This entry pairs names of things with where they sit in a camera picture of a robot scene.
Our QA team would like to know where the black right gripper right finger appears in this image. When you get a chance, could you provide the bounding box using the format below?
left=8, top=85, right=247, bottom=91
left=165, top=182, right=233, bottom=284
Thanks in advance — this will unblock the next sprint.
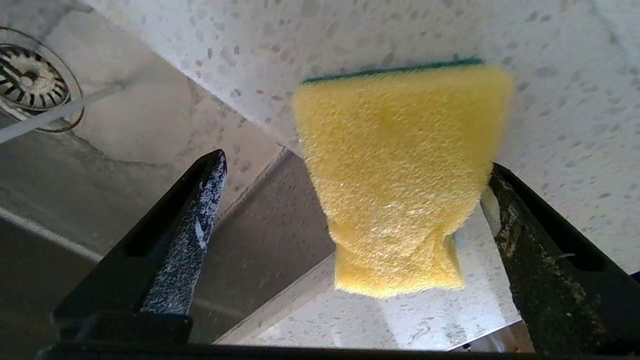
left=482, top=162, right=640, bottom=356

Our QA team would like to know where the round metal drain strainer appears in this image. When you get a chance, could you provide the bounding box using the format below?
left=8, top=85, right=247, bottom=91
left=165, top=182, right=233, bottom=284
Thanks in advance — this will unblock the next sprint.
left=0, top=27, right=85, bottom=133

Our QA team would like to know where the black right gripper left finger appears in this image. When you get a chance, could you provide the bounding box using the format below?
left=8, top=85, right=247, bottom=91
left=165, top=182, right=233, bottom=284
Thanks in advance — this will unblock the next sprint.
left=52, top=149, right=228, bottom=346

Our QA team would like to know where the clear running water stream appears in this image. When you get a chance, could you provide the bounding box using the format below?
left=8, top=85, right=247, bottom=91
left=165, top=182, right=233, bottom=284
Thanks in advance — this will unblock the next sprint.
left=0, top=82, right=126, bottom=145

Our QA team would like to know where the yellow green sponge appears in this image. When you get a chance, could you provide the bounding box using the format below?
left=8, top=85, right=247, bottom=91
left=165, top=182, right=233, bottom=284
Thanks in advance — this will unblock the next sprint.
left=291, top=57, right=514, bottom=300

